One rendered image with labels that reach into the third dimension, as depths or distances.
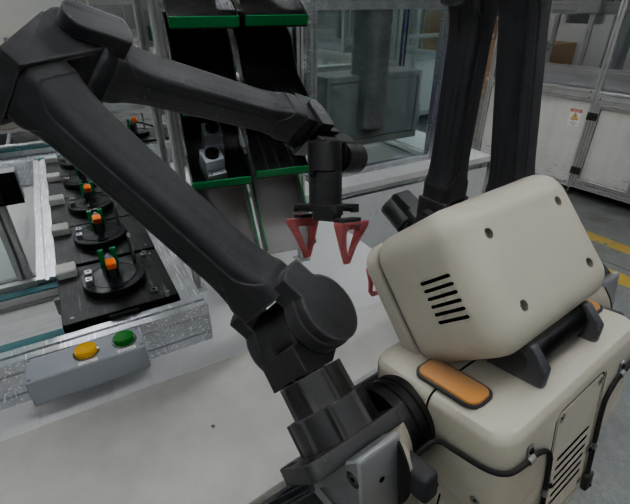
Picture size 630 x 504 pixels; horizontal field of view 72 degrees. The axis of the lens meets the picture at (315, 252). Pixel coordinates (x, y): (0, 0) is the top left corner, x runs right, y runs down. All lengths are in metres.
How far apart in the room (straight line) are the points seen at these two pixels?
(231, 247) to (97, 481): 0.56
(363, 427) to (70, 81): 0.42
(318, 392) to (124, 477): 0.52
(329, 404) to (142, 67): 0.42
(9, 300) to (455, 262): 1.06
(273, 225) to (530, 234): 0.79
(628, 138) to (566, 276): 3.94
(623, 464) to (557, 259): 1.77
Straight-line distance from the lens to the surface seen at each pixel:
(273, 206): 1.17
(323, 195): 0.73
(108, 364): 0.96
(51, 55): 0.50
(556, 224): 0.52
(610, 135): 4.47
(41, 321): 1.19
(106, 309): 1.06
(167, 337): 1.04
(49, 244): 1.44
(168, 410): 0.96
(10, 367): 1.03
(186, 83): 0.61
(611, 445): 2.27
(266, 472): 0.84
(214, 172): 1.01
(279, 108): 0.71
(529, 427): 0.46
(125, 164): 0.45
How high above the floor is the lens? 1.56
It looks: 30 degrees down
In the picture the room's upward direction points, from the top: straight up
